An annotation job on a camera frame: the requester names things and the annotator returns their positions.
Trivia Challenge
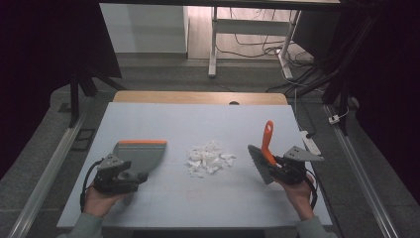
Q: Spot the black metal stand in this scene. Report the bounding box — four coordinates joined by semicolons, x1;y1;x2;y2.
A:
286;14;379;137
57;63;127;129

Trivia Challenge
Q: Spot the orange-handled grey brush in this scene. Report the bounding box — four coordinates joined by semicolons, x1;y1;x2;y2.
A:
247;119;281;185

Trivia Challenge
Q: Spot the white cabinet panel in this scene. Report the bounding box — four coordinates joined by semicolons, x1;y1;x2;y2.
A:
99;3;190;55

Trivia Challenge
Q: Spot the black floor plate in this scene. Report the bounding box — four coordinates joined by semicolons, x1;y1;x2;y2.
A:
70;128;97;153

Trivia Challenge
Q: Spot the white power strip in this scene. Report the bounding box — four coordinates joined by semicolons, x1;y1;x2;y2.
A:
299;130;322;157

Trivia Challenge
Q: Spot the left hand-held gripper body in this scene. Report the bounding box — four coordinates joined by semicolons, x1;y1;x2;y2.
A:
93;153;141;195

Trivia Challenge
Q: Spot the white desk frame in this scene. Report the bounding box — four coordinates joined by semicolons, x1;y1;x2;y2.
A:
207;6;303;80

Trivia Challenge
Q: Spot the person's right hand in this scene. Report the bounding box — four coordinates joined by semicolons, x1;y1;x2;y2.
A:
273;175;316;221

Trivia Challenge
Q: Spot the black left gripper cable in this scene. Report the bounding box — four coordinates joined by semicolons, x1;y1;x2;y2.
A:
79;158;105;212

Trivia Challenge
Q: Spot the black power strip cable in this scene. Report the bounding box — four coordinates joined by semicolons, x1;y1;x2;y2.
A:
294;88;317;139

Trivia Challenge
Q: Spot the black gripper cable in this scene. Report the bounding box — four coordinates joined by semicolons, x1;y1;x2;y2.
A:
79;158;105;212
305;169;319;211

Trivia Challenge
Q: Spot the person's left hand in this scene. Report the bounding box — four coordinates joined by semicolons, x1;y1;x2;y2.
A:
82;184;130;219

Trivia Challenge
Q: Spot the tangle of floor cables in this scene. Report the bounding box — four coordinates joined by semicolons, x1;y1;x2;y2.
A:
216;8;320;94

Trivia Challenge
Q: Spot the pile of white paper scraps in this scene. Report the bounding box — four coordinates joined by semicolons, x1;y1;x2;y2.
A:
185;140;237;179

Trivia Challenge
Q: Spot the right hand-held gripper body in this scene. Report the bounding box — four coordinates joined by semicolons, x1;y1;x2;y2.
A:
271;146;325;186

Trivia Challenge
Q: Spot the aluminium rail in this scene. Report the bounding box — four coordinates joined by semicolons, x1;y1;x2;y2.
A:
8;112;87;238
323;104;399;238

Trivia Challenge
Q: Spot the grey dustpan with orange edge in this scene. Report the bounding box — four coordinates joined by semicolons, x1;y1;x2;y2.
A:
112;139;168;181

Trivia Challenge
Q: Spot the wooden table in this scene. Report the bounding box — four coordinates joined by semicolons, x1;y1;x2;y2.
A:
113;90;289;106

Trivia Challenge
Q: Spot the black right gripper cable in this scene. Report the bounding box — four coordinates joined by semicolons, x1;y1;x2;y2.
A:
305;169;319;211

